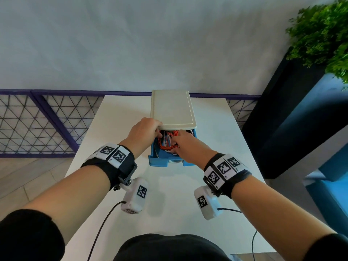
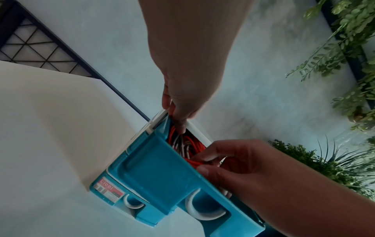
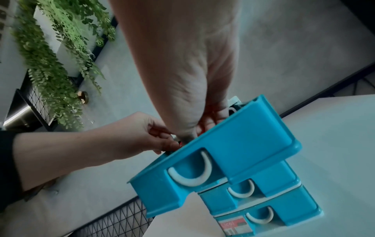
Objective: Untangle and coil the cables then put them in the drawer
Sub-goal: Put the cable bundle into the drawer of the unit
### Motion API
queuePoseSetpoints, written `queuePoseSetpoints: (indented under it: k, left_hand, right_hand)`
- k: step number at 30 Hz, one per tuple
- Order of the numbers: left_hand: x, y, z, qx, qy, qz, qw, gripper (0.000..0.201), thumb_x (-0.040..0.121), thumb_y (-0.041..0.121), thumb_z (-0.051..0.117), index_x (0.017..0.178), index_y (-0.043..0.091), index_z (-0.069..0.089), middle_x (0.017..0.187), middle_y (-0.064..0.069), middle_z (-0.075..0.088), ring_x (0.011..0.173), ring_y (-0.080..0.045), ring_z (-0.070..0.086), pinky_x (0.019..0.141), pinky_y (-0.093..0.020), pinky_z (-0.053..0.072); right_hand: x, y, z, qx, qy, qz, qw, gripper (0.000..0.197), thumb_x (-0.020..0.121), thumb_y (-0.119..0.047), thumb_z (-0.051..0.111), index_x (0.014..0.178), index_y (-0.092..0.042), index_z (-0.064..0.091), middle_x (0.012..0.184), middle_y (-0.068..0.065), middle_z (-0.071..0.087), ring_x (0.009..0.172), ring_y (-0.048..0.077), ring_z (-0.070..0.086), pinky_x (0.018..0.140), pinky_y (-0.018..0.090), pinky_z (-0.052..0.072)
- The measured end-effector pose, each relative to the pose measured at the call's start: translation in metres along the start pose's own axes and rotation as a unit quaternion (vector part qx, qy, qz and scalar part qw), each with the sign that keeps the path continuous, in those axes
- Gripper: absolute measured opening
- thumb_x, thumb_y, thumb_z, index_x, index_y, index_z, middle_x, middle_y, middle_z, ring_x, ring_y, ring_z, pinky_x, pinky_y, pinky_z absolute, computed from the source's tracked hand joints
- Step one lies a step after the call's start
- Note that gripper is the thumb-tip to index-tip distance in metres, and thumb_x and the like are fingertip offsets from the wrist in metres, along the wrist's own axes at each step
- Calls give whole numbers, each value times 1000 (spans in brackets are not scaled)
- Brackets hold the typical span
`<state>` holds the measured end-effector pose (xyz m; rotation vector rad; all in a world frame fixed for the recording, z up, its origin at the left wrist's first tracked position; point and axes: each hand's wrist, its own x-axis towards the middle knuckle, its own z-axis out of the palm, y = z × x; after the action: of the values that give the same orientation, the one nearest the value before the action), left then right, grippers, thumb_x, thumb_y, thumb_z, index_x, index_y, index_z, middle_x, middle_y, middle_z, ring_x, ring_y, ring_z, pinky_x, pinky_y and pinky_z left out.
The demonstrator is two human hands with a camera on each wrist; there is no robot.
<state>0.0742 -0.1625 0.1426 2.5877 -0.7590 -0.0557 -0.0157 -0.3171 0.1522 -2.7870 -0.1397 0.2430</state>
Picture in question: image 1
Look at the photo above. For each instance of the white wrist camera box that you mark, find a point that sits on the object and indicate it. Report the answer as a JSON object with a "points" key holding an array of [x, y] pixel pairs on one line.
{"points": [[208, 203], [136, 197]]}

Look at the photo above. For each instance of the person's right hand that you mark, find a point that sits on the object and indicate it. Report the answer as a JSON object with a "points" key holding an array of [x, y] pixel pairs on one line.
{"points": [[190, 148]]}

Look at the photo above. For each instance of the person's black shirt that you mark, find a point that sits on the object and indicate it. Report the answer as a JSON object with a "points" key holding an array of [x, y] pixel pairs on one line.
{"points": [[168, 250]]}

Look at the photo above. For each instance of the beige plastic drawer cabinet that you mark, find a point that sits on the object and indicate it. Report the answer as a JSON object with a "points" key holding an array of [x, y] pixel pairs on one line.
{"points": [[173, 109]]}

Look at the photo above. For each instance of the blue seat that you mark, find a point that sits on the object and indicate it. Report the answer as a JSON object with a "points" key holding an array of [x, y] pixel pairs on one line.
{"points": [[333, 192]]}

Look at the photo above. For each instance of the blue plastic drawer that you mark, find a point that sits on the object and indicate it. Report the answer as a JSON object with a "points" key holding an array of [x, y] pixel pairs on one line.
{"points": [[159, 159]]}

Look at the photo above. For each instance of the black wristband with marker tags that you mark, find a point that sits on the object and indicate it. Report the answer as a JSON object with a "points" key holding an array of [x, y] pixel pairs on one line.
{"points": [[225, 173], [119, 165]]}

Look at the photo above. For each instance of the person's left hand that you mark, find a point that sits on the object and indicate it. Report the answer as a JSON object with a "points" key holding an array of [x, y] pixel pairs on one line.
{"points": [[142, 133]]}

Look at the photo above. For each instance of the green leafy plant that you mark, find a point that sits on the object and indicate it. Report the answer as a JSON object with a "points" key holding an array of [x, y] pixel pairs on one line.
{"points": [[323, 35]]}

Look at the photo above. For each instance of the person's left forearm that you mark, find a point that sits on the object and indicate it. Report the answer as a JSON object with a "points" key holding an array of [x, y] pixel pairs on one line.
{"points": [[70, 195]]}

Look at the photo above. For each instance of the black planter box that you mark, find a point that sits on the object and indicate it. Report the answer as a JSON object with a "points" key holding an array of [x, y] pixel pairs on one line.
{"points": [[288, 116]]}

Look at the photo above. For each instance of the person's left fingers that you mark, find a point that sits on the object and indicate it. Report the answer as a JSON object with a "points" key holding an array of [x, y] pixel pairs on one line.
{"points": [[159, 127]]}

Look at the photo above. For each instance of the person's right fingers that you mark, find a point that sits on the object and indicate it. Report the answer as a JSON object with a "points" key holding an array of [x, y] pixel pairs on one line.
{"points": [[176, 140]]}

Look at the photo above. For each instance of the person's right forearm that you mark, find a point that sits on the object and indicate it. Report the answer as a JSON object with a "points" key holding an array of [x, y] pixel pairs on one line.
{"points": [[274, 217]]}

